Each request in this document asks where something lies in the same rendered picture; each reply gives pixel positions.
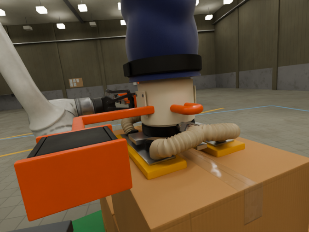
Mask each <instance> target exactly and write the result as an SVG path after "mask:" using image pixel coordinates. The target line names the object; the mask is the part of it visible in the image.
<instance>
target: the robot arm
mask: <svg viewBox="0 0 309 232"><path fill-rule="evenodd" d="M0 73H1V74H2V76H3V77H4V79H5V81H6V82H7V84H8V86H9V87H10V89H11V90H12V92H13V93H14V95H15V96H16V98H17V99H18V101H19V102H20V104H21V105H22V107H23V108H24V109H25V111H26V112H27V114H28V120H29V123H30V125H29V128H30V130H31V131H32V133H33V134H34V136H35V138H36V137H38V136H43V135H49V134H54V133H61V132H67V131H72V123H73V118H75V117H79V116H84V115H90V114H96V113H103V112H109V111H115V110H124V109H130V107H116V106H115V102H116V101H119V100H121V99H125V98H128V97H130V96H134V95H136V93H130V90H129V89H126V90H113V91H112V90H108V89H106V90H105V92H106V93H105V96H103V97H100V98H93V99H91V100H90V98H89V97H87V98H80V99H54V100H47V99H46V98H45V96H44V95H43V94H42V93H41V91H40V90H39V89H38V87H37V86H36V84H35V82H34V81H33V79H32V77H31V76H30V74H29V72H28V70H27V69H26V67H25V65H24V63H23V61H22V60H21V58H20V56H19V54H18V53H17V51H16V49H15V47H14V45H13V43H12V41H11V40H10V38H9V36H8V34H7V33H6V31H5V29H4V28H3V26H2V24H1V22H0ZM111 93H127V94H125V95H122V96H119V97H116V98H114V99H112V98H110V97H108V95H110V94H111Z"/></svg>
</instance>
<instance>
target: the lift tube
mask: <svg viewBox="0 0 309 232"><path fill-rule="evenodd" d="M196 1H197V0H120V10H121V14H122V17H123V19H124V21H125V23H126V26H127V30H126V54H127V58H128V61H129V62H130V61H133V60H137V59H141V58H148V57H155V56H163V55H173V54H198V47H199V39H198V31H197V26H196V22H195V18H194V11H195V7H196ZM194 76H201V74H200V72H199V70H187V71H175V72H165V73H156V74H147V75H138V76H132V77H130V78H129V83H130V82H139V81H150V80H159V79H169V78H179V77H194Z"/></svg>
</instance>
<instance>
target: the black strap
mask: <svg viewBox="0 0 309 232"><path fill-rule="evenodd" d="M201 69H202V58H201V56H200V55H197V54H173V55H163V56H155V57H148V58H141V59H137V60H133V61H130V62H127V63H126V64H124V65H123V70H124V77H128V78H130V77H132V76H138V75H147V74H156V73H165V72H175V71H187V70H199V71H201Z"/></svg>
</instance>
